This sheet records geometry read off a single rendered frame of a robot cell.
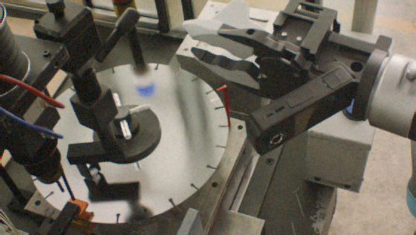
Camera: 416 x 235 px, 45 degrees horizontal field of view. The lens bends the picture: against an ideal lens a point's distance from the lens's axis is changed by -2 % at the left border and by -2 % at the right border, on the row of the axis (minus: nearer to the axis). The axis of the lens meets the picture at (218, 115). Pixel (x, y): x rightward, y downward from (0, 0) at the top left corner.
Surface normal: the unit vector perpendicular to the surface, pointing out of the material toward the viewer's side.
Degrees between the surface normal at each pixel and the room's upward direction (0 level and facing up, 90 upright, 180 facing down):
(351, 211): 0
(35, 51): 0
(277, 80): 100
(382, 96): 51
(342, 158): 90
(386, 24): 0
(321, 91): 9
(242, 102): 90
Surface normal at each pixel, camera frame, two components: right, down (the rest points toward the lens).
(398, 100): -0.44, 0.13
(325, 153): -0.36, 0.72
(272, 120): -0.11, -0.52
